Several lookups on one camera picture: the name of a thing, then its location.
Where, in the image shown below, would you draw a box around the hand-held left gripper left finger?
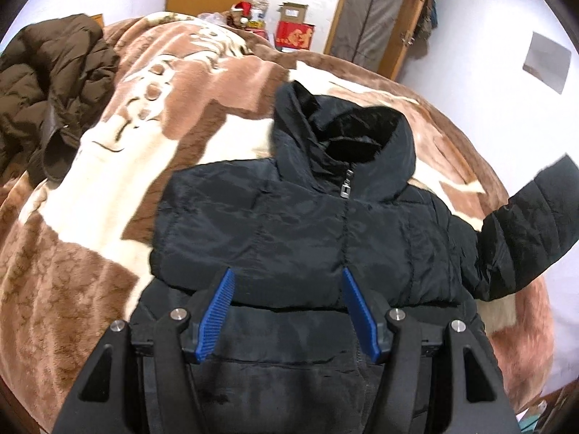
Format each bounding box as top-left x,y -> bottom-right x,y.
52,268 -> 236,434

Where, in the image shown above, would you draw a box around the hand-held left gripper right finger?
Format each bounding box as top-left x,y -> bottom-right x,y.
341,268 -> 521,434

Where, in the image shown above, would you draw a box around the black puffer jacket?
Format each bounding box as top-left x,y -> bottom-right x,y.
129,80 -> 579,434

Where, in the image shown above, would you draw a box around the hanging dark clothes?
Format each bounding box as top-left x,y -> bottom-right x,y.
409,0 -> 439,59

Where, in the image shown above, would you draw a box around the brown and cream printed blanket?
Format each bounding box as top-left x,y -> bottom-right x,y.
0,9 -> 557,434

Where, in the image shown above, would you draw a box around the brown puffer jacket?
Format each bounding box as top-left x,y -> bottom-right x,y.
0,13 -> 121,186

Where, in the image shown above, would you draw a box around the red gift box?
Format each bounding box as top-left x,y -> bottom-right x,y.
275,20 -> 316,51

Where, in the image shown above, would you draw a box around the wooden wardrobe with grey cover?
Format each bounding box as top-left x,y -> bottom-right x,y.
323,0 -> 430,82

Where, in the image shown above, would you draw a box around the cardboard box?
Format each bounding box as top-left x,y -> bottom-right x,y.
277,2 -> 309,23

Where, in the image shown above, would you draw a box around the grey paper sheet on wall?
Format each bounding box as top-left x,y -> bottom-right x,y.
522,31 -> 570,95

